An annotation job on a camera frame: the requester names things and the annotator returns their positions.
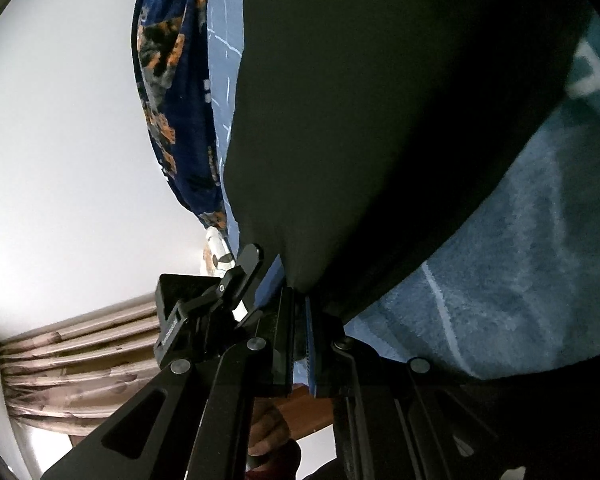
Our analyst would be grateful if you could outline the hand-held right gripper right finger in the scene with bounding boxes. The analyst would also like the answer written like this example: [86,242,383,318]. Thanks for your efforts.
[305,296,511,480]

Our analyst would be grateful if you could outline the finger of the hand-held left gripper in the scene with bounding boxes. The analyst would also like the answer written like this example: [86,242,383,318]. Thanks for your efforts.
[219,243,266,321]
[255,255,286,311]

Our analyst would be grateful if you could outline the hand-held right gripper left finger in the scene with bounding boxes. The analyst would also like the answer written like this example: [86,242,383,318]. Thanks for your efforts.
[40,287,296,480]

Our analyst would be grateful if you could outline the black pants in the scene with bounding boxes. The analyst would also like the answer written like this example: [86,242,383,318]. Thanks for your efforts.
[220,0,600,321]

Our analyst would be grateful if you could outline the person's left hand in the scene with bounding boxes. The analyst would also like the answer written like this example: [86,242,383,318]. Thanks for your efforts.
[247,400,303,468]

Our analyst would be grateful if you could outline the white floral pillow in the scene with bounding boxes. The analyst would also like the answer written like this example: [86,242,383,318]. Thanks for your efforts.
[200,227,238,278]

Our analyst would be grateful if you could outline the beige patterned curtain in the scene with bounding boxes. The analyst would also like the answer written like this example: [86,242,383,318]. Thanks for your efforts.
[0,295,163,441]

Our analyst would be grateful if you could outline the navy dog print blanket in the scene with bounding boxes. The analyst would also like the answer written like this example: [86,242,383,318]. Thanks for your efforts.
[130,0,228,233]

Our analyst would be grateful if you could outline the blue grid bedsheet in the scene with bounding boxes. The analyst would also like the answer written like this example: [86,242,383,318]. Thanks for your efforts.
[202,0,600,383]

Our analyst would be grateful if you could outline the brown wooden bed frame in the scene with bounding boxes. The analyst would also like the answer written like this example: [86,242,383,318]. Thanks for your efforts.
[280,385,336,441]

